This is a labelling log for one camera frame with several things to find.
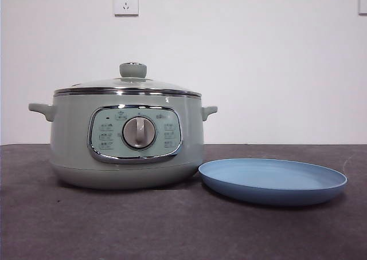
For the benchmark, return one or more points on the glass lid with green knob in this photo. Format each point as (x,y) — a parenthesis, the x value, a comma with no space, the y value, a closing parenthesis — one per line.
(132,70)

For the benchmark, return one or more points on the blue round plate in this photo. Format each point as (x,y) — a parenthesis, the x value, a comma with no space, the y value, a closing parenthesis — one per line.
(272,191)

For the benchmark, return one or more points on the pale green electric steamer pot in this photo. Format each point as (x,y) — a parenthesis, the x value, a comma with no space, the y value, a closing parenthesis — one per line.
(71,142)

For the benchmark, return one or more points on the white wall socket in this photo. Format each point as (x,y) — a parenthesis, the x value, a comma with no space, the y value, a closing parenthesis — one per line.
(126,2)

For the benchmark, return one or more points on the white wall switch plate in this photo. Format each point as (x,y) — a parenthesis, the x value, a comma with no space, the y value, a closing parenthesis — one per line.
(363,2)

